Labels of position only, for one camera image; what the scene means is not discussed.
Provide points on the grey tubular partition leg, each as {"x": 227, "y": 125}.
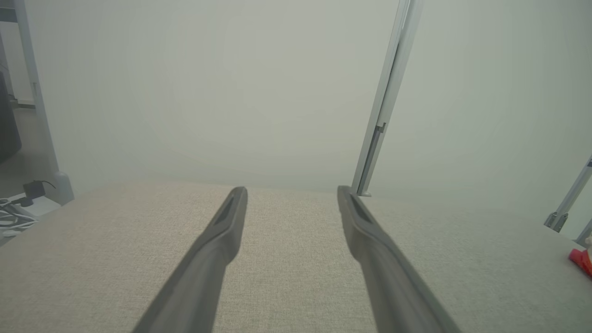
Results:
{"x": 62, "y": 187}

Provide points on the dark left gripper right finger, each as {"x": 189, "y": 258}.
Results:
{"x": 388, "y": 286}

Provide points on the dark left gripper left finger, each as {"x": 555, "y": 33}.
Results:
{"x": 199, "y": 277}

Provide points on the grey partition post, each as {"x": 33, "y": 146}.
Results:
{"x": 388, "y": 92}

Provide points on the white power strip with adapter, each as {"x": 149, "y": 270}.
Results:
{"x": 44, "y": 206}

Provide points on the slanted grey partition leg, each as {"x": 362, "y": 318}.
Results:
{"x": 562, "y": 210}

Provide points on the dark grey furniture piece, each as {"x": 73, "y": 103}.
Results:
{"x": 9, "y": 129}

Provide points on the black power adapter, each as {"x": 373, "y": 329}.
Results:
{"x": 33, "y": 189}

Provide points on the red shorts with white band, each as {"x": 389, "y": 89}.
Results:
{"x": 583, "y": 261}

